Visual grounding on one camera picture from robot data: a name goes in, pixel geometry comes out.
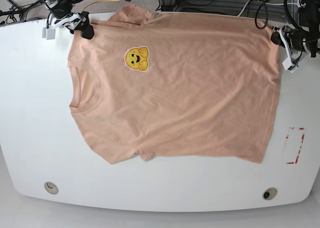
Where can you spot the table cable grommet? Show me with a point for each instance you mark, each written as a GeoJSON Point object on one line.
{"type": "Point", "coordinates": [51, 188]}
{"type": "Point", "coordinates": [269, 194]}

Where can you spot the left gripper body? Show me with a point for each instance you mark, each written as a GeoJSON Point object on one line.
{"type": "Point", "coordinates": [295, 40]}

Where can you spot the peach T-shirt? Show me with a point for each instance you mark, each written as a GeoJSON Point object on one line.
{"type": "Point", "coordinates": [154, 84]}

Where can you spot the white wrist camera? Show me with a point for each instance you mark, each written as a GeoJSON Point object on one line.
{"type": "Point", "coordinates": [47, 32]}
{"type": "Point", "coordinates": [292, 64]}

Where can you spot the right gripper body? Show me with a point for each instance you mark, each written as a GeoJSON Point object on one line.
{"type": "Point", "coordinates": [71, 21]}

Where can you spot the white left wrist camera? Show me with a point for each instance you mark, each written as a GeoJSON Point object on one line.
{"type": "Point", "coordinates": [292, 64]}

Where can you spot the left table cable grommet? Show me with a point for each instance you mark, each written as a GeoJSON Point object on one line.
{"type": "Point", "coordinates": [51, 188]}

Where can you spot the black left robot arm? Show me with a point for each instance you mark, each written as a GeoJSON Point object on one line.
{"type": "Point", "coordinates": [309, 10]}

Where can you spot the black tripod stand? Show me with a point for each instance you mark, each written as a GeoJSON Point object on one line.
{"type": "Point", "coordinates": [17, 14]}

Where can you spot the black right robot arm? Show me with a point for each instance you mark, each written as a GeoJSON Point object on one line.
{"type": "Point", "coordinates": [61, 16]}

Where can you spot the red tape rectangle marking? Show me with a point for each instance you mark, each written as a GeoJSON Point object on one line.
{"type": "Point", "coordinates": [293, 145]}

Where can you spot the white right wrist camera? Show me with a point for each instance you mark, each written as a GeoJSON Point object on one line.
{"type": "Point", "coordinates": [47, 32]}

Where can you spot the right table cable grommet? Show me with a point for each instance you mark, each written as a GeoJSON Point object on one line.
{"type": "Point", "coordinates": [269, 194]}

